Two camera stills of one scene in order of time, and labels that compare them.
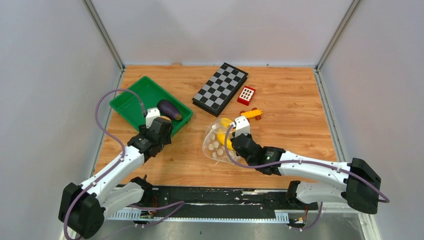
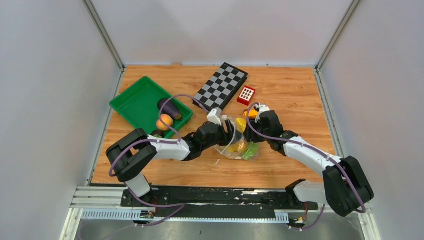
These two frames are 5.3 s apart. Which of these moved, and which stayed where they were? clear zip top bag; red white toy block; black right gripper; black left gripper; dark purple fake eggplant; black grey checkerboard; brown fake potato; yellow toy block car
Moved: black right gripper; black left gripper; brown fake potato; clear zip top bag
Stayed: red white toy block; yellow toy block car; black grey checkerboard; dark purple fake eggplant
